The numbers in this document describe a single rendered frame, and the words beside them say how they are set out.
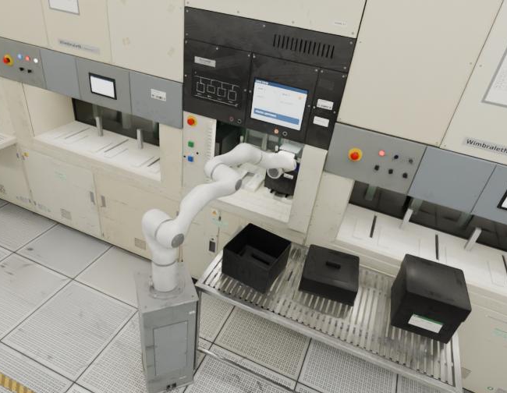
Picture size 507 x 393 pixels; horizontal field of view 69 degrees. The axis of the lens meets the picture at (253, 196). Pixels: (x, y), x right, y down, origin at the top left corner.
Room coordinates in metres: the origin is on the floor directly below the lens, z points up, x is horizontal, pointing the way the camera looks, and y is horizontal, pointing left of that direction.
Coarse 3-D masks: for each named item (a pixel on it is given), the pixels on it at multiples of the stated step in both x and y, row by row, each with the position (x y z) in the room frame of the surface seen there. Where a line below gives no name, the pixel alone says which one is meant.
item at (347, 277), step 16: (320, 256) 1.55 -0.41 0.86; (336, 256) 1.57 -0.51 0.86; (352, 256) 1.59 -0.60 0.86; (304, 272) 1.41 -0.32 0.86; (320, 272) 1.42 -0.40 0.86; (336, 272) 1.44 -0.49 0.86; (352, 272) 1.46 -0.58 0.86; (304, 288) 1.37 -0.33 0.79; (320, 288) 1.35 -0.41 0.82; (336, 288) 1.34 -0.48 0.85; (352, 288) 1.35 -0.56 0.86; (352, 304) 1.32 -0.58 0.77
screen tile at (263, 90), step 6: (258, 90) 1.90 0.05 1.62; (264, 90) 1.89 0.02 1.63; (270, 90) 1.88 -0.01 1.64; (270, 96) 1.88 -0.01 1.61; (276, 96) 1.87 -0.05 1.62; (258, 102) 1.90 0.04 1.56; (264, 102) 1.89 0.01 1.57; (270, 102) 1.88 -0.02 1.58; (276, 102) 1.87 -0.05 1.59; (270, 108) 1.88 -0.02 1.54
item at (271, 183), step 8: (288, 144) 2.18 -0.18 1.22; (296, 152) 2.09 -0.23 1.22; (280, 176) 2.04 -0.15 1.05; (288, 176) 2.03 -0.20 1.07; (296, 176) 2.01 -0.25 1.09; (264, 184) 2.07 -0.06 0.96; (272, 184) 2.06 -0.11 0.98; (280, 184) 2.04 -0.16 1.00; (288, 184) 2.03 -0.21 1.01; (272, 192) 2.09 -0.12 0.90; (288, 192) 2.02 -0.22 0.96
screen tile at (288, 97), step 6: (282, 96) 1.86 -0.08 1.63; (288, 96) 1.85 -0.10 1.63; (294, 96) 1.84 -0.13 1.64; (294, 102) 1.84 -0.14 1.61; (300, 102) 1.83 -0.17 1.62; (282, 108) 1.86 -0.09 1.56; (288, 108) 1.85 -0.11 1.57; (294, 108) 1.84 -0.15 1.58; (300, 108) 1.83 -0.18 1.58; (294, 114) 1.84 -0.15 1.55
